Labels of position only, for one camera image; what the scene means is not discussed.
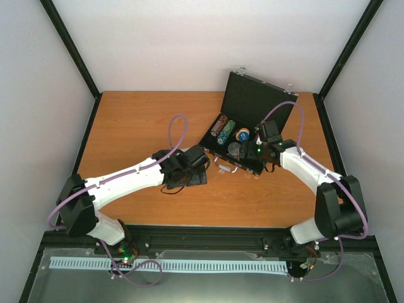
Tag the blue round blind button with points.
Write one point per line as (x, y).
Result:
(242, 137)

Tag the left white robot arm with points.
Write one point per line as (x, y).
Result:
(81, 200)

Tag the light blue cable duct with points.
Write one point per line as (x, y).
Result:
(171, 265)

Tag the black frame post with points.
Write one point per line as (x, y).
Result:
(64, 34)
(353, 41)

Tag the left black frame post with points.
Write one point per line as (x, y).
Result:
(64, 34)

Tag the right black frame post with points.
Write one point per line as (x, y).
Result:
(353, 41)

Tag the clear round dealer button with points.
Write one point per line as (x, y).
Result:
(234, 148)

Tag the green tall chip stack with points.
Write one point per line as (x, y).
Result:
(227, 129)

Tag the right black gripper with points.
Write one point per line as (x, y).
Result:
(250, 154)

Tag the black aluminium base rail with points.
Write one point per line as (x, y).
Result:
(150, 241)

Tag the blue short stack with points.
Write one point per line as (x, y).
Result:
(222, 137)

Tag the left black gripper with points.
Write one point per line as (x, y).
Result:
(197, 180)

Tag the brown tall chip stack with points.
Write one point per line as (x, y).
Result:
(216, 129)

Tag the black poker set case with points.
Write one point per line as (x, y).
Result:
(247, 101)

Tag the brown short stack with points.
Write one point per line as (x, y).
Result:
(223, 119)

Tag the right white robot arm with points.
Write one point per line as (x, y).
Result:
(339, 207)

